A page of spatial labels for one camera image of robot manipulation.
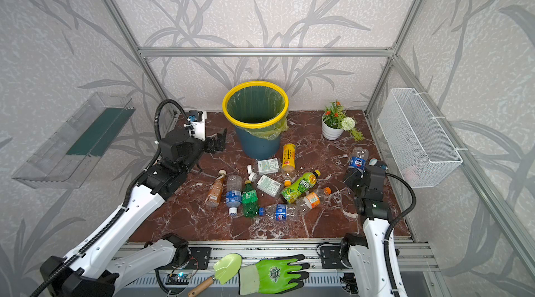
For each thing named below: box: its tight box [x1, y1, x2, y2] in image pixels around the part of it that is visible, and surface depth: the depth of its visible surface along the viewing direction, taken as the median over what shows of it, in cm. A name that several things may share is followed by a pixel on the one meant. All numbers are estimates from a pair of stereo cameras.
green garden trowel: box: [187, 253, 243, 297], surface depth 73 cm
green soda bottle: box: [241, 179, 260, 219], surface depth 86 cm
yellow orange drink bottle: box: [281, 142, 297, 173], surface depth 98 cm
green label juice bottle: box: [280, 169, 322, 205], surface depth 88 cm
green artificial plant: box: [322, 99, 365, 142], surface depth 100 cm
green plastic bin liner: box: [227, 85, 290, 141], surface depth 95 cm
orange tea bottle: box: [205, 169, 227, 208], surface depth 87 cm
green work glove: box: [238, 253, 310, 296], surface depth 71 cm
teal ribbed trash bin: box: [222, 80, 290, 161], surface depth 94 cm
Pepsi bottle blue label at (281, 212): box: [258, 202, 301, 222], surface depth 84 cm
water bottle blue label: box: [225, 174, 243, 217], surface depth 86 cm
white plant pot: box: [321, 112, 345, 141], surface depth 106 cm
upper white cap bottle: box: [246, 158, 280, 175], surface depth 96 cm
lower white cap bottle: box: [248, 172, 283, 198], surface depth 91 cm
